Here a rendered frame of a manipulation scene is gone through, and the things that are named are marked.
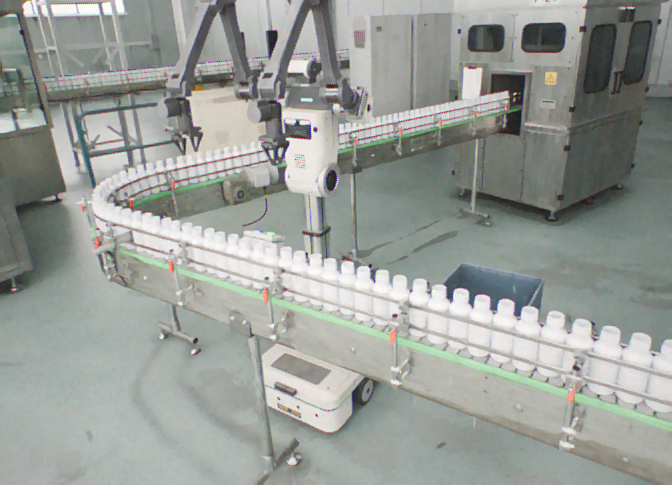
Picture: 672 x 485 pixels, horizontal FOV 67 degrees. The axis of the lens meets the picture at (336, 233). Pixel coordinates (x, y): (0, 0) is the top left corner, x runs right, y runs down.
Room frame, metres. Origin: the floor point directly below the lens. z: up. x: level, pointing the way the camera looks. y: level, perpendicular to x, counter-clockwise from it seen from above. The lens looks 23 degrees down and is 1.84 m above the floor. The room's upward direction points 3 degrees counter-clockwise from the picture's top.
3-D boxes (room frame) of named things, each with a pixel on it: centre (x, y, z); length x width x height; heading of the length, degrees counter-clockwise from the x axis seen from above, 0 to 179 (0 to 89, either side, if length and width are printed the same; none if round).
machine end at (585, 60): (5.30, -2.27, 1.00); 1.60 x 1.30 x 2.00; 128
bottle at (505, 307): (1.11, -0.42, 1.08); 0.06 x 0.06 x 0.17
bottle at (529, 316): (1.07, -0.47, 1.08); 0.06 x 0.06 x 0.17
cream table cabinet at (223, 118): (5.85, 1.12, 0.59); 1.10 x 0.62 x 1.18; 128
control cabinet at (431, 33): (8.36, -1.49, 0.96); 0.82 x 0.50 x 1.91; 128
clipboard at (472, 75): (5.15, -1.40, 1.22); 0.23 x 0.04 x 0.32; 38
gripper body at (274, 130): (1.69, 0.19, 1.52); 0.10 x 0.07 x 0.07; 146
